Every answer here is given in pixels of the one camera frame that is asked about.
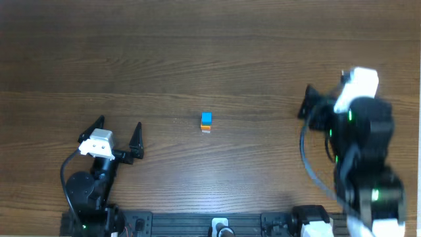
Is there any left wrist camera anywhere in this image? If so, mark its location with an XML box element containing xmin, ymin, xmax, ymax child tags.
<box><xmin>78</xmin><ymin>128</ymin><xmax>115</xmax><ymax>161</ymax></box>

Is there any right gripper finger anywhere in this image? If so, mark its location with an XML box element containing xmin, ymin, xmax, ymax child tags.
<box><xmin>297</xmin><ymin>84</ymin><xmax>330</xmax><ymax>120</ymax></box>

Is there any mounting rail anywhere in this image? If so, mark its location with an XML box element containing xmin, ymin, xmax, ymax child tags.
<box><xmin>61</xmin><ymin>211</ymin><xmax>349</xmax><ymax>237</ymax></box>

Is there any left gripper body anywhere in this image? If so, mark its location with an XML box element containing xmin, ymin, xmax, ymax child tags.
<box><xmin>112</xmin><ymin>149</ymin><xmax>135</xmax><ymax>165</ymax></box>

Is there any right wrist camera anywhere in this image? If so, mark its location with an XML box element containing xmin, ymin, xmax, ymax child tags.
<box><xmin>333</xmin><ymin>66</ymin><xmax>380</xmax><ymax>115</ymax></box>

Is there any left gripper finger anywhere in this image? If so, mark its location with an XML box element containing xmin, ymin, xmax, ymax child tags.
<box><xmin>128</xmin><ymin>121</ymin><xmax>145</xmax><ymax>161</ymax></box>
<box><xmin>77</xmin><ymin>115</ymin><xmax>106</xmax><ymax>144</ymax></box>

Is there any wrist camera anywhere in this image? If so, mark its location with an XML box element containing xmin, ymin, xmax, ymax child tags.
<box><xmin>333</xmin><ymin>66</ymin><xmax>380</xmax><ymax>115</ymax></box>
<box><xmin>78</xmin><ymin>128</ymin><xmax>115</xmax><ymax>161</ymax></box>

